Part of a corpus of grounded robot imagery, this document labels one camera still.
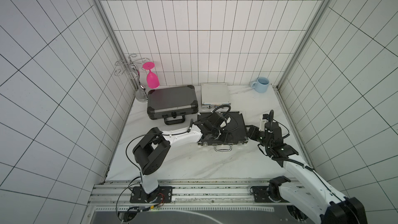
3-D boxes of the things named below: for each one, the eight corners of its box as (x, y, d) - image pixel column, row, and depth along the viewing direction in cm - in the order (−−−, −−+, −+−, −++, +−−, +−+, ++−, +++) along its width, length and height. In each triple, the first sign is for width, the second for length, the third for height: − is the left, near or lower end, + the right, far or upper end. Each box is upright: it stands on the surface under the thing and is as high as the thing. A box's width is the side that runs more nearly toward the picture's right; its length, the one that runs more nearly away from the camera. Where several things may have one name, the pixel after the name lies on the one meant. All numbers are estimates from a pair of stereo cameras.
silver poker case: (201, 109, 107) (201, 105, 103) (201, 87, 121) (201, 82, 117) (229, 109, 107) (230, 105, 103) (226, 87, 121) (227, 82, 117)
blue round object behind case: (252, 92, 119) (255, 85, 113) (250, 83, 125) (252, 76, 120) (267, 92, 119) (271, 85, 113) (264, 83, 126) (267, 77, 120)
